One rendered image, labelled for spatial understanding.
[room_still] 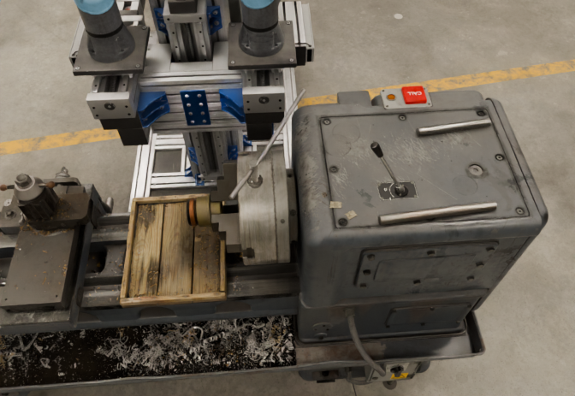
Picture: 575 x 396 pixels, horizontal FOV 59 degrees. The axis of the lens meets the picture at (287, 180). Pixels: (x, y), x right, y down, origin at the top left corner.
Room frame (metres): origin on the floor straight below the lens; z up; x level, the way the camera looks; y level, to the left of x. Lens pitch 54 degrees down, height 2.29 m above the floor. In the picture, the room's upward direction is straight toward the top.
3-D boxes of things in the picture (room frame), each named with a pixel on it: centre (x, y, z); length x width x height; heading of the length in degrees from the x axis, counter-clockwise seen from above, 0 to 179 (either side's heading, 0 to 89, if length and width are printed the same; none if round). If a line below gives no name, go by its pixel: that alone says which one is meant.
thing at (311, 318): (0.82, -0.32, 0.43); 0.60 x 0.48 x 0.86; 94
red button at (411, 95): (1.03, -0.35, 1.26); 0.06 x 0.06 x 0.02; 4
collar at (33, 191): (0.81, 0.71, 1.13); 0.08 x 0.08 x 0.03
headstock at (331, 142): (0.82, -0.32, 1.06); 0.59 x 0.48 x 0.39; 94
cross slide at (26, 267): (0.74, 0.71, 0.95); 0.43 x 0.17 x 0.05; 4
